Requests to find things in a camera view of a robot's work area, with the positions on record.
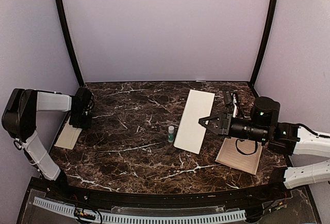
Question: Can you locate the cream paper envelope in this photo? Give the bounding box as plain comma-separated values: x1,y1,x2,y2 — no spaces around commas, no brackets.
55,122,82,150

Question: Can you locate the small circuit board with wires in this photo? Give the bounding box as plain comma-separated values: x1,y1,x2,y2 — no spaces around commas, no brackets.
74,208,96,220

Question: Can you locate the right black frame post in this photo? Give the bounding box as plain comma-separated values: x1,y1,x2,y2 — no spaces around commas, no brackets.
249,0,277,89

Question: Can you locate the white slotted cable duct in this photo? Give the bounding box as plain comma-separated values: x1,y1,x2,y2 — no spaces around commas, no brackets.
32,197,246,223

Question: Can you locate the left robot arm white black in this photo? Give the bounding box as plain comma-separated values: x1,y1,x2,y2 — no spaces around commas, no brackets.
2,88,94,201

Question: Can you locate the green white glue stick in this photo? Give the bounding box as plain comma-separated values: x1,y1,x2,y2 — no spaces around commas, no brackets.
168,125,175,143

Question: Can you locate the black frame post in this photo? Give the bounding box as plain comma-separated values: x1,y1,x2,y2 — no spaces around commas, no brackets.
249,0,277,89
55,0,85,87

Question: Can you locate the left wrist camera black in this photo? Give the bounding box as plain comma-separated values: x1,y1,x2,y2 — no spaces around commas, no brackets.
73,88,94,113

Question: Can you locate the left black frame post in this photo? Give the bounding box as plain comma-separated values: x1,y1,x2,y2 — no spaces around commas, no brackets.
55,0,85,87

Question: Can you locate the lined letter paper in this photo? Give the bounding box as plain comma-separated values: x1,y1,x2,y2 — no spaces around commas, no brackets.
174,90,215,154
215,138,262,175

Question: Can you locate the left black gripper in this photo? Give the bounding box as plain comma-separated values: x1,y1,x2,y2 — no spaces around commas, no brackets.
69,109,92,130

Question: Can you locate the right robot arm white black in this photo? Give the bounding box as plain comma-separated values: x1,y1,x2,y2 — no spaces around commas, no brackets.
199,97,329,200

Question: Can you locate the flat lined letter paper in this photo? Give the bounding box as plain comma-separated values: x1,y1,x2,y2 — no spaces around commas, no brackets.
215,138,262,175

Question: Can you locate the black front table rail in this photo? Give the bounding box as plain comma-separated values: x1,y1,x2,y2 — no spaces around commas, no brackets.
31,178,292,210

